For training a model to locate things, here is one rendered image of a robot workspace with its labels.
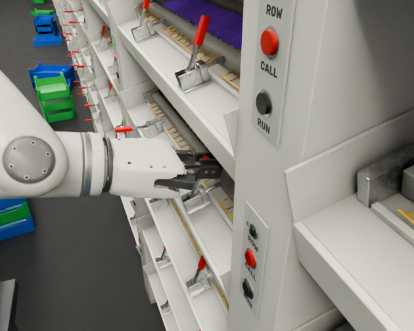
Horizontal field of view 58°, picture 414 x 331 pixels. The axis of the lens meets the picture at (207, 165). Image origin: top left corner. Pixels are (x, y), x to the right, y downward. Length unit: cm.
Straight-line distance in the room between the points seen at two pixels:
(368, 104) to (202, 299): 54
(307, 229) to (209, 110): 21
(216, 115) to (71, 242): 137
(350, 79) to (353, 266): 12
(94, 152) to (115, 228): 127
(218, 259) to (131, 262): 108
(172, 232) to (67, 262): 86
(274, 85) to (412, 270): 14
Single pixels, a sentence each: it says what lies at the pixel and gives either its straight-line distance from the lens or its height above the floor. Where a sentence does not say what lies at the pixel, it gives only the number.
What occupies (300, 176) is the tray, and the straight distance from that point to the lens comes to 25.
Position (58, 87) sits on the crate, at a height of 16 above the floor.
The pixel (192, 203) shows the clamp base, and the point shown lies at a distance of 58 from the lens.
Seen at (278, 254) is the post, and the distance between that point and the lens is 32.
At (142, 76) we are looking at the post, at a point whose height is 83.
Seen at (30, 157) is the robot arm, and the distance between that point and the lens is 40.
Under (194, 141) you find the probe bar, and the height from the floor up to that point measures 80.
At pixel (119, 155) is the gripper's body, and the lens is 49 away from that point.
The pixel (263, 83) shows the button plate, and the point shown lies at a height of 104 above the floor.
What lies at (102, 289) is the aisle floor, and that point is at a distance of 151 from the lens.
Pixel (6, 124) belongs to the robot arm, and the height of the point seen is 98.
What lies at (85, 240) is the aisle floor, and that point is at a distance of 172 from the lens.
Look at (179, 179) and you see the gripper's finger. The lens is 50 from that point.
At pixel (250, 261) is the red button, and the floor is 87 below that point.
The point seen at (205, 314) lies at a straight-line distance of 71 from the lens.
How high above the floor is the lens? 113
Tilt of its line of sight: 33 degrees down
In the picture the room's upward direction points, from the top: straight up
